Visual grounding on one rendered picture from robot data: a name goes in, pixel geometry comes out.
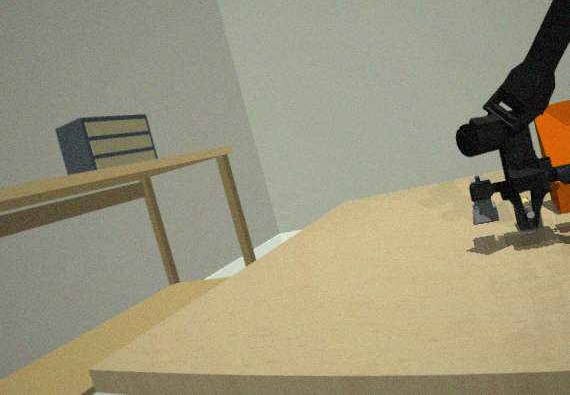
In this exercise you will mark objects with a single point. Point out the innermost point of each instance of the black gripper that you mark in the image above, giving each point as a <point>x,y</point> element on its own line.
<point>483,190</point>

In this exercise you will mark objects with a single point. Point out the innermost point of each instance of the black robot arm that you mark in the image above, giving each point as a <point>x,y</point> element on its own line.
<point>527,90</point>

